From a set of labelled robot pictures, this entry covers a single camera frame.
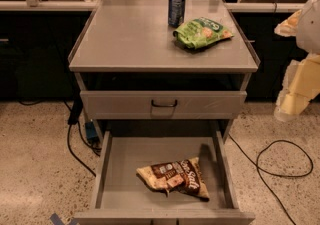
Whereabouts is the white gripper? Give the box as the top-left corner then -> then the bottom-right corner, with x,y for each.
274,10 -> 320,122

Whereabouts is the brown chip bag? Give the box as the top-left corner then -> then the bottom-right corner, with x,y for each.
136,157 -> 209,200

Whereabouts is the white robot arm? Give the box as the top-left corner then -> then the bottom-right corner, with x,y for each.
274,0 -> 320,122

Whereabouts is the green chip bag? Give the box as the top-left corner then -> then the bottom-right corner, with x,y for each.
173,17 -> 233,50

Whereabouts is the grey drawer cabinet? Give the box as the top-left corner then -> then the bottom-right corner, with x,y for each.
70,0 -> 259,135

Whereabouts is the closed grey top drawer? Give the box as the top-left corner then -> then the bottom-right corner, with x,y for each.
80,91 -> 247,119

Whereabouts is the open grey middle drawer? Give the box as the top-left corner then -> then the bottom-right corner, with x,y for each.
75,132 -> 255,225

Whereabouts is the blue soda can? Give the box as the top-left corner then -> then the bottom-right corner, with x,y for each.
168,0 -> 186,27

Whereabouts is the blue power adapter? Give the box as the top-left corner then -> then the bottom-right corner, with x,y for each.
85,122 -> 99,143

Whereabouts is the dark lab bench left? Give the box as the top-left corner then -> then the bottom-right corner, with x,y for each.
0,10 -> 91,101

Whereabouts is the blue floor tape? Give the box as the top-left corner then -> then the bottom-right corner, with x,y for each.
50,213 -> 78,225

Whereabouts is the black floor cable right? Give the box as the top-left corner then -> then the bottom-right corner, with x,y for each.
228,134 -> 315,225

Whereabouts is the black drawer handle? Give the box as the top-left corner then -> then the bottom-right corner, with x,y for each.
151,99 -> 178,108

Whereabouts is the black power cable left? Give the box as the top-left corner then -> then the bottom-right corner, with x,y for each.
17,98 -> 102,178

